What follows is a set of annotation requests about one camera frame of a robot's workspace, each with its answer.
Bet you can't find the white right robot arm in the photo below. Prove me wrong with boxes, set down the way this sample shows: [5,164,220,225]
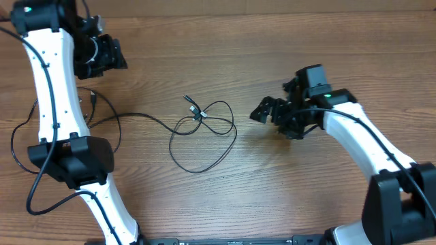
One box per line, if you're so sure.
[249,64,435,244]

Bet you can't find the black usb cable silver plug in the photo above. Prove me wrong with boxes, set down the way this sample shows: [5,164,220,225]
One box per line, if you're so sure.
[168,99,238,174]

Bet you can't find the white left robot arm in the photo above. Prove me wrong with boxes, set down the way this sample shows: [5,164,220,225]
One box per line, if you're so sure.
[10,1,145,244]

